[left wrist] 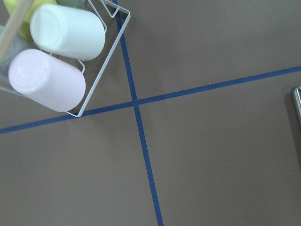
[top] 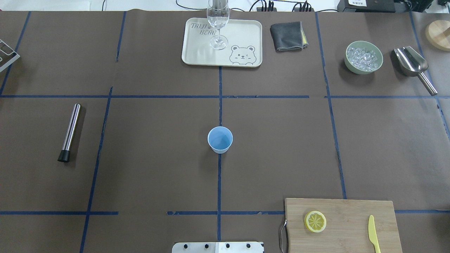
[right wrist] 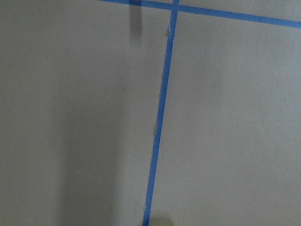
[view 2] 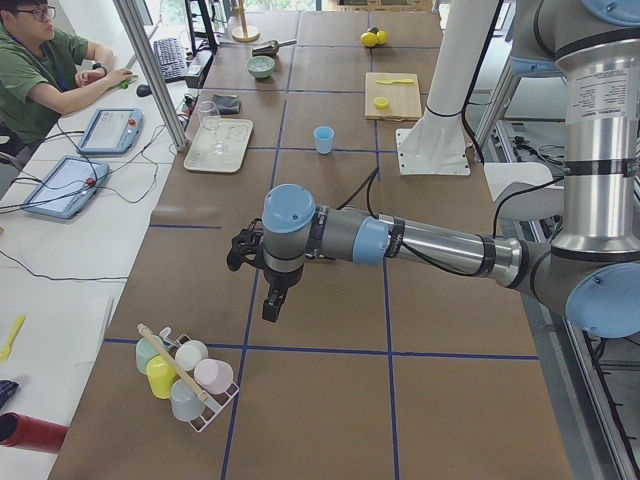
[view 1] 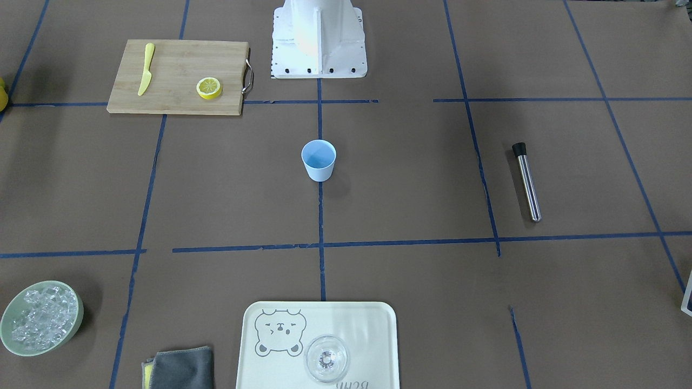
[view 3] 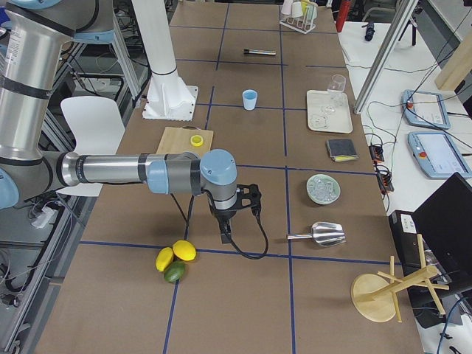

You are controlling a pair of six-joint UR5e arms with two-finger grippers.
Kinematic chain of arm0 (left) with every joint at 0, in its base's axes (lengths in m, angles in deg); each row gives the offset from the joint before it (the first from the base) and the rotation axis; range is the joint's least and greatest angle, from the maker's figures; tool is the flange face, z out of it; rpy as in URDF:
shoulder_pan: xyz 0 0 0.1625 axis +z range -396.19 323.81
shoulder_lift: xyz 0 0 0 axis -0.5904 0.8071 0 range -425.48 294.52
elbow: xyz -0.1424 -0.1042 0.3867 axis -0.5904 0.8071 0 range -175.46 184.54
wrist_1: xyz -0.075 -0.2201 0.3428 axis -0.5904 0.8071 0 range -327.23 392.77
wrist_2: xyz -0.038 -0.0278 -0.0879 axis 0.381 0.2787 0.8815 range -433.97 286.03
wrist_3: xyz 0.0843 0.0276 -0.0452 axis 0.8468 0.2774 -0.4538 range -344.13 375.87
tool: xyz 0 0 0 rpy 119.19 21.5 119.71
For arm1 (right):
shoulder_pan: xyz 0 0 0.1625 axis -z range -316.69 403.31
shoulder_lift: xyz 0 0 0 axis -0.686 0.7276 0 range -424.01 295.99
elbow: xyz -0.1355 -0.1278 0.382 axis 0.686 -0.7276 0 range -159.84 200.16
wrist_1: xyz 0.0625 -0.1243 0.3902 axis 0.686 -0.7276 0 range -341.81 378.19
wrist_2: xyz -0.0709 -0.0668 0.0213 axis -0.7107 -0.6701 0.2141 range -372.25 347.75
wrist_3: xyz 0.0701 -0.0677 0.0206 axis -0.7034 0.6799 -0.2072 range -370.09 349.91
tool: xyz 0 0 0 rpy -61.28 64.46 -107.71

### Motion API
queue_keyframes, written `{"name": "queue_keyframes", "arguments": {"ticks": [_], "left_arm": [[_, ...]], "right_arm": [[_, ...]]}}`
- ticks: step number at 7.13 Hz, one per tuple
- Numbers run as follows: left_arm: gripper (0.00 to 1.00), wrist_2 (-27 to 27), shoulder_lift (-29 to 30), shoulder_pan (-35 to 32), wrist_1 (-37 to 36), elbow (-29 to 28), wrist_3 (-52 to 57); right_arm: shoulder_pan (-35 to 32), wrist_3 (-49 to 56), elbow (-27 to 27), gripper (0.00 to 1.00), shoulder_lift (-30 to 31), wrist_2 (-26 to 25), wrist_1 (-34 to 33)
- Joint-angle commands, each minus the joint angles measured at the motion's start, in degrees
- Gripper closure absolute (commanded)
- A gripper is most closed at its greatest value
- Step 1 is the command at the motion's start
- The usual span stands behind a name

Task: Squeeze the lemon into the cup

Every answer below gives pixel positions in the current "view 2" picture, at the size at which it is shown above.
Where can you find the clear wine glass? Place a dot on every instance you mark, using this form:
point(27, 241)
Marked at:
point(210, 118)

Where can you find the cream bear tray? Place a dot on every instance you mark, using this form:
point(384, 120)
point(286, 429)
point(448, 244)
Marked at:
point(234, 133)

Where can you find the yellow lemon half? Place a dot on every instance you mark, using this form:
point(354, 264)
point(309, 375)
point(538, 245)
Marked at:
point(381, 103)

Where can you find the white cup in rack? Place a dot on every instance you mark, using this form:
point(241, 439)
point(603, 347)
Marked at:
point(190, 353)

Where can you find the yellow plastic knife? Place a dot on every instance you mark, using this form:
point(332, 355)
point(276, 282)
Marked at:
point(398, 81)

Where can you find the person in green shirt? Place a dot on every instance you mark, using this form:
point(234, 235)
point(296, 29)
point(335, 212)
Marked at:
point(47, 73)

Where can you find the grey cup in rack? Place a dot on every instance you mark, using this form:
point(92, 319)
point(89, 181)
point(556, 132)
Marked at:
point(185, 405)

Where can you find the yellow spatula on desk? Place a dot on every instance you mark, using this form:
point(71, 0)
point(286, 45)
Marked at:
point(11, 336)

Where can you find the metal ice scoop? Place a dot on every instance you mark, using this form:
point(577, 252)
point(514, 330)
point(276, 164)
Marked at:
point(271, 48)

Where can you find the wooden mug tree stand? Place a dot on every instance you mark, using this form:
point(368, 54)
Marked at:
point(244, 32)

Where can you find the upper blue teach pendant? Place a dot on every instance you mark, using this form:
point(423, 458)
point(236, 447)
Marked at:
point(111, 132)

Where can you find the black computer mouse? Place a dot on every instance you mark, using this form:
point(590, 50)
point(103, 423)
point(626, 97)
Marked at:
point(143, 90)

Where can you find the black keyboard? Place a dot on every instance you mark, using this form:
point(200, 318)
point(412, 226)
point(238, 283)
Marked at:
point(171, 58)

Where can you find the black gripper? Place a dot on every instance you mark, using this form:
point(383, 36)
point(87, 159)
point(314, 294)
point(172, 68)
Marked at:
point(281, 279)

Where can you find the grey folded cloth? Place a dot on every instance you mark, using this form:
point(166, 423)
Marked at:
point(227, 104)

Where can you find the green bowl with ice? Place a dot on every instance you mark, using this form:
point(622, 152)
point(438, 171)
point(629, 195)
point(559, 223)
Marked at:
point(260, 66)

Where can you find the wooden cutting board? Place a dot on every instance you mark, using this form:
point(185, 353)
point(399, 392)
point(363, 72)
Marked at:
point(404, 100)

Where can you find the red bottle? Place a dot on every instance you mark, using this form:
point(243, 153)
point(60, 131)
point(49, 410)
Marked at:
point(28, 433)

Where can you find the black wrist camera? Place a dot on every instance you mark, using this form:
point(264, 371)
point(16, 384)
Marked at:
point(246, 247)

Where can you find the lower blue teach pendant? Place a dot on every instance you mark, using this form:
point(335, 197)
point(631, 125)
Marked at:
point(67, 188)

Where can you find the aluminium frame post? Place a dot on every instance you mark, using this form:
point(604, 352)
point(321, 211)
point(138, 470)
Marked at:
point(133, 26)

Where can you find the white wire cup rack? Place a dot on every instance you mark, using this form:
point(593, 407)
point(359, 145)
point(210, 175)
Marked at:
point(217, 403)

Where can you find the wooden rack handle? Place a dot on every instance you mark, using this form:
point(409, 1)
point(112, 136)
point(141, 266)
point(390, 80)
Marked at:
point(145, 332)

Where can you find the blue teach pendant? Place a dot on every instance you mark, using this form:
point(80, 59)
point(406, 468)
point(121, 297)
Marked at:
point(67, 188)
point(111, 132)

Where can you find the yellow cup in rack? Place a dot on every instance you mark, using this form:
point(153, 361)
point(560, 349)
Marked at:
point(160, 376)

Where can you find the light blue plastic cup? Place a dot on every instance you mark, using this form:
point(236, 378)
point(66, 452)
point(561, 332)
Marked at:
point(323, 138)

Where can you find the pink cup in rack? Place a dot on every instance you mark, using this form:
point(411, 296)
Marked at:
point(215, 376)

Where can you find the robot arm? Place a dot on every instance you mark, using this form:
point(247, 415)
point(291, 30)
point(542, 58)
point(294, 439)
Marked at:
point(589, 273)

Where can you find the green cup in rack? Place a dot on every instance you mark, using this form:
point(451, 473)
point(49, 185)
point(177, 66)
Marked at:
point(144, 352)

